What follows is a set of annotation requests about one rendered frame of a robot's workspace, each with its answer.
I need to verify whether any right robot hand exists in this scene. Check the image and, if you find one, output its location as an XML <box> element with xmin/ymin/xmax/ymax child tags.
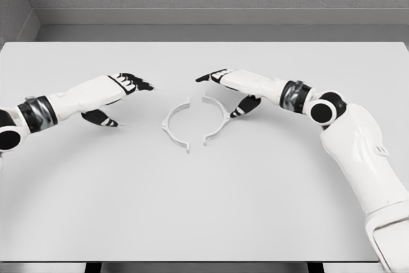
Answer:
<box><xmin>195</xmin><ymin>68</ymin><xmax>269</xmax><ymax>119</ymax></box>

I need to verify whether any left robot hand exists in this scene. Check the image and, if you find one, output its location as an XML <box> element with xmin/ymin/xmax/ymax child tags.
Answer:
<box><xmin>72</xmin><ymin>72</ymin><xmax>157</xmax><ymax>128</ymax></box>

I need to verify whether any white pipe clamp half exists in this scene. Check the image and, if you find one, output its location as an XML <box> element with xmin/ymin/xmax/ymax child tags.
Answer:
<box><xmin>201</xmin><ymin>91</ymin><xmax>231</xmax><ymax>144</ymax></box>
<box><xmin>161</xmin><ymin>97</ymin><xmax>192</xmax><ymax>155</ymax></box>

